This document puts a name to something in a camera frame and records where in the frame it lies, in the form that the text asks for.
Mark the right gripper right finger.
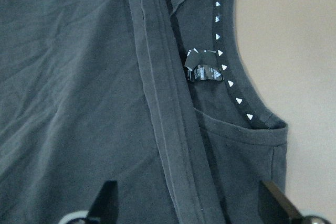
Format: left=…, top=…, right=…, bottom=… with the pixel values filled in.
left=258, top=181, right=307, bottom=224

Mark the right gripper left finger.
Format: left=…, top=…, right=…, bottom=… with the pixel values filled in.
left=86, top=180, right=119, bottom=224

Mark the black graphic t-shirt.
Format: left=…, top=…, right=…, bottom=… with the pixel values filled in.
left=1, top=0, right=288, bottom=223

